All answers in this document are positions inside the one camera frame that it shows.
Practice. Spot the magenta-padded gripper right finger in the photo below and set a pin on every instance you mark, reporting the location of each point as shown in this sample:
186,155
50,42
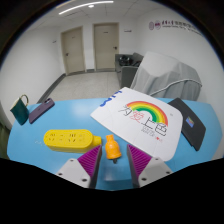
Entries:
141,161

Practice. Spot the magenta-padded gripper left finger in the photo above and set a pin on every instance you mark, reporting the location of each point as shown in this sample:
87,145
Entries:
88,163

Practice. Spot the orange charger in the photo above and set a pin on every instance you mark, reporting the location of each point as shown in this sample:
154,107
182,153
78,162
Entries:
112,148

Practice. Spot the white rainbow-print mouse pad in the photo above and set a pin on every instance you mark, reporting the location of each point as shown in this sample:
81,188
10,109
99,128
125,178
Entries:
133,126

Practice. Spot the black mouse pad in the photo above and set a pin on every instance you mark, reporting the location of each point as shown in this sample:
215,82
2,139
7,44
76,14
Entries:
190,123

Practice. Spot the purple smartphone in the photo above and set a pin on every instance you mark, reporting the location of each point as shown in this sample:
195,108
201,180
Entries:
41,110

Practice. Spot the grey sofa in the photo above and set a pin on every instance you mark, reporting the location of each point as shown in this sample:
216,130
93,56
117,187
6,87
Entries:
128,75

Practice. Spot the grey cloth-covered equipment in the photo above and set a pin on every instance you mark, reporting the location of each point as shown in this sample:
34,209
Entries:
166,75

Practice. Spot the black bag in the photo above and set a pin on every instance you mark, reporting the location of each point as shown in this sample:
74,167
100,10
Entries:
128,60

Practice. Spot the beige door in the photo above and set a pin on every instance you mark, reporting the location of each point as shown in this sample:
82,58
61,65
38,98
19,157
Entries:
73,50
105,46

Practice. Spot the long ceiling light strip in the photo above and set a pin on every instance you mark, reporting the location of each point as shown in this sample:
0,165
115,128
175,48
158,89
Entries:
83,6

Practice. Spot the round ceiling light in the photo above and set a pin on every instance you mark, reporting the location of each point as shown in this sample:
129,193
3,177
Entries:
91,6

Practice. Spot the wall logo sign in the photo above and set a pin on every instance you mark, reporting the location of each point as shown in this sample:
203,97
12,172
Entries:
173,26

